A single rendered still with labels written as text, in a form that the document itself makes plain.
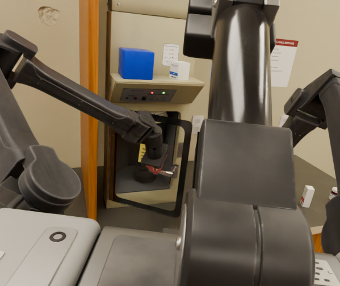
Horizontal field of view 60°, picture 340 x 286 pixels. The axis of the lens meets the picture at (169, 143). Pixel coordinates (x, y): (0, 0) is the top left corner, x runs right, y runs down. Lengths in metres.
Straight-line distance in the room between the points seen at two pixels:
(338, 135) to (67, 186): 0.48
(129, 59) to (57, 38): 0.58
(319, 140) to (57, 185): 2.12
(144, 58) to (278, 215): 0.85
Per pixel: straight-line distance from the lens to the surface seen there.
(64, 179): 0.44
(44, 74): 0.74
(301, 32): 2.00
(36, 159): 0.44
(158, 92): 1.05
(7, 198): 0.40
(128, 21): 1.08
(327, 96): 0.71
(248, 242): 0.17
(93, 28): 0.97
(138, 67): 0.99
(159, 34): 1.11
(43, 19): 1.49
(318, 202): 1.68
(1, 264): 0.24
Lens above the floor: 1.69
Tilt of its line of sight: 22 degrees down
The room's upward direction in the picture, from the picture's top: 6 degrees clockwise
